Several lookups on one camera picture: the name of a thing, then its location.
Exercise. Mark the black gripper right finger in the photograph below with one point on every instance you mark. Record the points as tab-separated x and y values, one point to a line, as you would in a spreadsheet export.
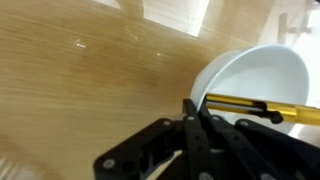
260	153

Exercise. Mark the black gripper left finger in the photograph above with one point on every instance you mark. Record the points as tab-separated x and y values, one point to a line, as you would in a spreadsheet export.
196	146

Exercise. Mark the white bowl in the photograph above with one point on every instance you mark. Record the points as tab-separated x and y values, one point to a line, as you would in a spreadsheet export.
260	73

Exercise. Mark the gold metal peeler tool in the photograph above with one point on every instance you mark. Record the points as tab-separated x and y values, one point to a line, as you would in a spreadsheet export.
301	114

